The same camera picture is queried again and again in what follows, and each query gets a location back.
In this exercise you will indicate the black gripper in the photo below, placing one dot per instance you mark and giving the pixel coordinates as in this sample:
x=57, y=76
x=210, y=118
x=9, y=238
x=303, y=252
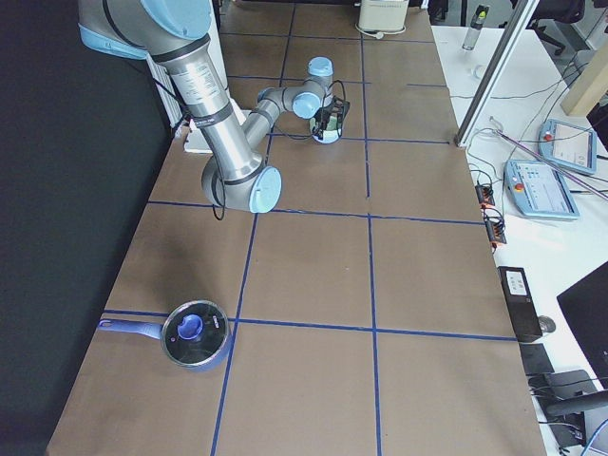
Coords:
x=324, y=117

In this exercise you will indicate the green bowl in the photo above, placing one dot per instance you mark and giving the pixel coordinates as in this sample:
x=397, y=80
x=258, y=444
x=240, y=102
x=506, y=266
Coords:
x=330, y=133

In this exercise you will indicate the blue bowl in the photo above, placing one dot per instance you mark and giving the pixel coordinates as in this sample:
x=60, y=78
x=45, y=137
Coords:
x=319, y=133

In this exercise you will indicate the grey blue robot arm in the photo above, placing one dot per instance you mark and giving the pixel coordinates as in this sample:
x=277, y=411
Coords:
x=175, y=35

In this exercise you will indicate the chrome toaster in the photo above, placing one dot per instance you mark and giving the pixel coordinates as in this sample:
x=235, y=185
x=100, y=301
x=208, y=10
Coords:
x=383, y=16

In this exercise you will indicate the orange black connector block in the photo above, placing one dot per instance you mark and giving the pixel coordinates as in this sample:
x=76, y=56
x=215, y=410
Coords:
x=485, y=195

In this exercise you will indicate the near teach pendant tablet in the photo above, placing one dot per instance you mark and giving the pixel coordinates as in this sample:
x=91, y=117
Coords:
x=538, y=191

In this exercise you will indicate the teach pendant tablet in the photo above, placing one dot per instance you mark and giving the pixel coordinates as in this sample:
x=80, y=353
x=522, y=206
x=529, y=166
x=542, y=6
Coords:
x=538, y=191
x=570, y=146

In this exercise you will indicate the far teach pendant tablet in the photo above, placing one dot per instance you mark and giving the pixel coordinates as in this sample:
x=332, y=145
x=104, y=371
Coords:
x=570, y=146

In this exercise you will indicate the blue saucepan with lid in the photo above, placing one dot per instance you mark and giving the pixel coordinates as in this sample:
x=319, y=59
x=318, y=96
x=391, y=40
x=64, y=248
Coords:
x=196, y=336

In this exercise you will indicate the black power supply box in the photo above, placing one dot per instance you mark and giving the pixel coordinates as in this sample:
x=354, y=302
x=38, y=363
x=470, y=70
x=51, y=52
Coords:
x=519, y=303

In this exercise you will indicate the black monitor at edge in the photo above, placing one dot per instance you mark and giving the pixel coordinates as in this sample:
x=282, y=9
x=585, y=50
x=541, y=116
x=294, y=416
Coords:
x=584, y=307

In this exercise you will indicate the aluminium frame post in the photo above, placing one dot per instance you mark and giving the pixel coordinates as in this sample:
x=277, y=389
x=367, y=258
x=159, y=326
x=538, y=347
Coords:
x=511, y=34

